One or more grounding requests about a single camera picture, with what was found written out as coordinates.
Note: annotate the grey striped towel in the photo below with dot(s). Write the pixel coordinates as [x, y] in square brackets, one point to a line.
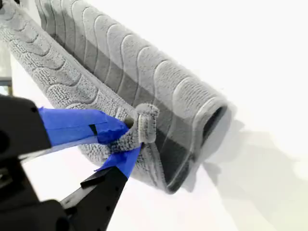
[134, 62]

